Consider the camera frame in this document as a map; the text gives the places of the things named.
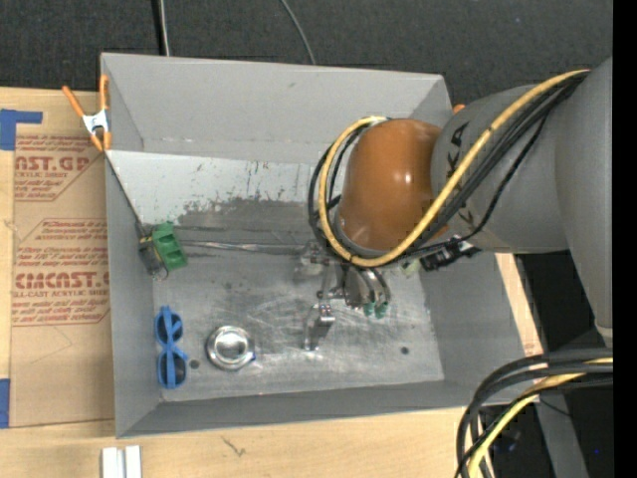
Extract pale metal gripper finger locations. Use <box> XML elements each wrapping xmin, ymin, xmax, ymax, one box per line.
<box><xmin>303</xmin><ymin>304</ymin><xmax>336</xmax><ymax>353</ymax></box>
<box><xmin>293</xmin><ymin>241</ymin><xmax>330</xmax><ymax>283</ymax></box>

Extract grey metal bin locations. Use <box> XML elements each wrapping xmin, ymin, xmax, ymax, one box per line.
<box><xmin>99</xmin><ymin>51</ymin><xmax>500</xmax><ymax>440</ymax></box>

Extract green and black block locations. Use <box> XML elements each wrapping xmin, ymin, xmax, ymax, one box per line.
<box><xmin>137</xmin><ymin>220</ymin><xmax>190</xmax><ymax>276</ymax></box>

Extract blue sunglasses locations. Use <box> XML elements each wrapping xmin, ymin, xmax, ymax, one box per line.
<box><xmin>153</xmin><ymin>305</ymin><xmax>191</xmax><ymax>389</ymax></box>

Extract brown cardboard board red print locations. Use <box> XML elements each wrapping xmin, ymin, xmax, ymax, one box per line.
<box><xmin>0</xmin><ymin>86</ymin><xmax>116</xmax><ymax>430</ymax></box>

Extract black cylinder on white bracket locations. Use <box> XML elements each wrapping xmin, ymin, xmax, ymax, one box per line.
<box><xmin>401</xmin><ymin>239</ymin><xmax>482</xmax><ymax>274</ymax></box>

